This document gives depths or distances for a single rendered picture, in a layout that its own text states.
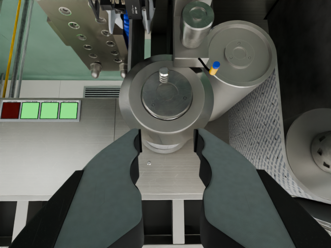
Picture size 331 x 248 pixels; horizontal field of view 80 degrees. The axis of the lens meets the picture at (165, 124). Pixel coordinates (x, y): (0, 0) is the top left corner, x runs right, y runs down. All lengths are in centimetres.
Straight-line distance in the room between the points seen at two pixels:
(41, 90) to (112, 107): 303
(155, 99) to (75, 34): 36
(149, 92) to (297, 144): 24
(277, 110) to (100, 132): 49
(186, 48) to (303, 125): 22
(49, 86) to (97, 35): 307
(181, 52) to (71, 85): 322
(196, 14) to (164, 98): 11
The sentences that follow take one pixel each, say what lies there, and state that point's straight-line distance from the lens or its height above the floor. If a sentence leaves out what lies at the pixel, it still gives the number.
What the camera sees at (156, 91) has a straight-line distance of 30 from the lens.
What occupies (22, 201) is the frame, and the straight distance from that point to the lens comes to 75.
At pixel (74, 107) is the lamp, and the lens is 69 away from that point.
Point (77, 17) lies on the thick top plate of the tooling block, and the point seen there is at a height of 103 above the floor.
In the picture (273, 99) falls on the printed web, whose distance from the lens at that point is 38.
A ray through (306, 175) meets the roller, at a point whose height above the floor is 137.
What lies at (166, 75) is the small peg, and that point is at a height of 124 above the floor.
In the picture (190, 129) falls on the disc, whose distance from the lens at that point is 30.
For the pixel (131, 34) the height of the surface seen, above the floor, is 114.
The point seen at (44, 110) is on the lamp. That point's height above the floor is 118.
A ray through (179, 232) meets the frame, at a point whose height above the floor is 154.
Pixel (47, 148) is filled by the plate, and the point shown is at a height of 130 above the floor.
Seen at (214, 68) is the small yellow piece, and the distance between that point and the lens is 27.
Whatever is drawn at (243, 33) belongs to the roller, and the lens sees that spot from 39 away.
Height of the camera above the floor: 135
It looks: 11 degrees down
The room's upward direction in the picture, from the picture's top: 180 degrees clockwise
